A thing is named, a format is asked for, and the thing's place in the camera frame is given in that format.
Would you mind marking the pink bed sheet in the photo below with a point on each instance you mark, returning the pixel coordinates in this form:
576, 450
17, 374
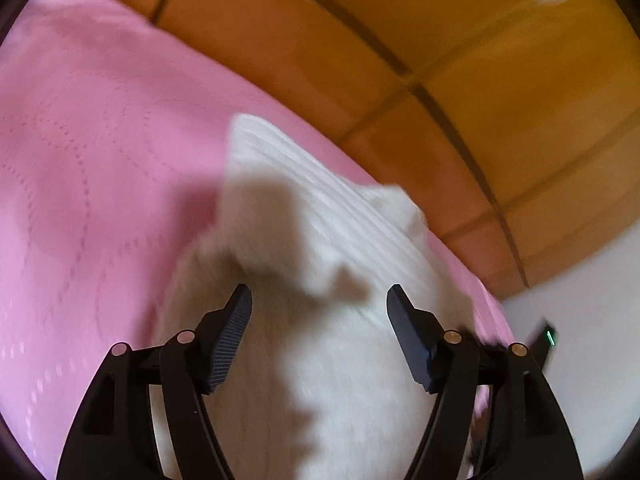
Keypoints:
90, 160

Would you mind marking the wooden panelled headboard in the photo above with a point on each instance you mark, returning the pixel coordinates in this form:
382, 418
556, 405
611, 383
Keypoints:
450, 60

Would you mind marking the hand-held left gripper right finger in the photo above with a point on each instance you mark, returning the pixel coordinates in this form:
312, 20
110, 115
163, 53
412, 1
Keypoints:
410, 340

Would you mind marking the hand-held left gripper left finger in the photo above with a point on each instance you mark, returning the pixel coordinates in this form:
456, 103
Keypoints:
230, 340

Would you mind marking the white knit sweater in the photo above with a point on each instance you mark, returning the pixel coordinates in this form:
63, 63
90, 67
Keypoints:
340, 370

